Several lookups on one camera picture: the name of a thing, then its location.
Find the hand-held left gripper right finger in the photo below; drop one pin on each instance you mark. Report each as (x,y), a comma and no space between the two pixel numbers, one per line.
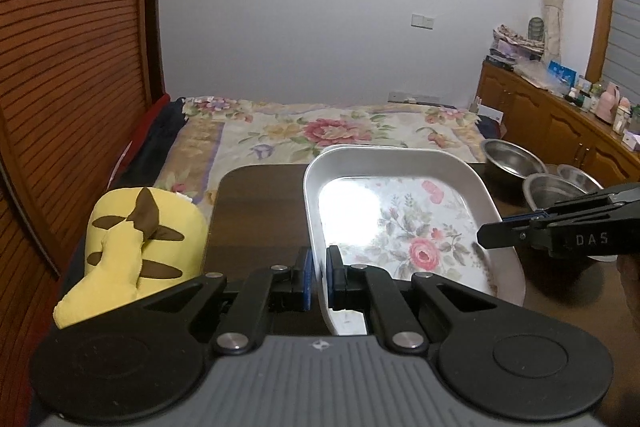
(333,279)

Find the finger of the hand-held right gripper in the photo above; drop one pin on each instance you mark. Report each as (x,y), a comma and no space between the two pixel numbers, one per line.
(525,217)
(505,234)

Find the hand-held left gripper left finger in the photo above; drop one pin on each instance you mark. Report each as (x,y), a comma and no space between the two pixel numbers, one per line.
(306,282)

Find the stainless steel bowl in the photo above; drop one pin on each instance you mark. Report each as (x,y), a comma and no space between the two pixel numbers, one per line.
(580,177)
(547,192)
(515,159)

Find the white floral print tray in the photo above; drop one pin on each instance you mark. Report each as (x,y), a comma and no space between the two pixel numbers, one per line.
(400,217)

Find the wooden cabinet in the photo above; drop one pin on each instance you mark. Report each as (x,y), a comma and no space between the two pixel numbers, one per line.
(540,117)

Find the white small box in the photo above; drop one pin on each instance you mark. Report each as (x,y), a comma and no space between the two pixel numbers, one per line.
(632,140)

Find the white envelope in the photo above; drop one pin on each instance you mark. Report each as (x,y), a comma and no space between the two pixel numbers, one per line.
(490,112)

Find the white bottle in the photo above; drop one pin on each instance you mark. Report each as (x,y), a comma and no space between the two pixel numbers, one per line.
(622,117)

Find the pink bottle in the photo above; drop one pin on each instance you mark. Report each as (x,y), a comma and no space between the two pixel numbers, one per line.
(607,104)

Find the blue card box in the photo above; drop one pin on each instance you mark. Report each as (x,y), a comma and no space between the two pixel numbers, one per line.
(562,73)

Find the floral bed blanket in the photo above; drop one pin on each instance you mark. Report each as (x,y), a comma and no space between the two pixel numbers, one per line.
(300,129)

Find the green mesh item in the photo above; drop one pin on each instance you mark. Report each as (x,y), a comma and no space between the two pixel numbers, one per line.
(536,28)

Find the yellow plush toy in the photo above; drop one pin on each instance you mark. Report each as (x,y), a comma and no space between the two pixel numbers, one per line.
(115,252)

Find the dark navy cloth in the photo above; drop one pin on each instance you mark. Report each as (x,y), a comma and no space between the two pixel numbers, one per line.
(160,132)

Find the grey window blinds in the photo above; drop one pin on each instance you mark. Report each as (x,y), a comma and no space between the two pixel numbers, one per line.
(625,17)

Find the red cloth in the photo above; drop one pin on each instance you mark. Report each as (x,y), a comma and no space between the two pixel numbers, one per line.
(122,152)

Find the wooden slatted wardrobe door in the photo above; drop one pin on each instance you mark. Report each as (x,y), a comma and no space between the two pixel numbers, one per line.
(70,57)

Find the white wall switch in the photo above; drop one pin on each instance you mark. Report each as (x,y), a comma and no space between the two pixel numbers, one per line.
(422,21)

